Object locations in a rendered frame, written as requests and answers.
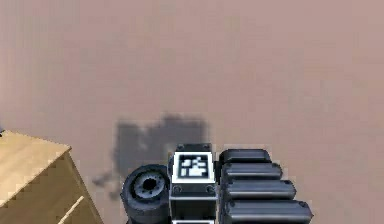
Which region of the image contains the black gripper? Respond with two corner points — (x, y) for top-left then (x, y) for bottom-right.
(120, 163), (172, 224)

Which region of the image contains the light wooden chest of drawers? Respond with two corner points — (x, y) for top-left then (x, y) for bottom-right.
(0, 129), (105, 224)

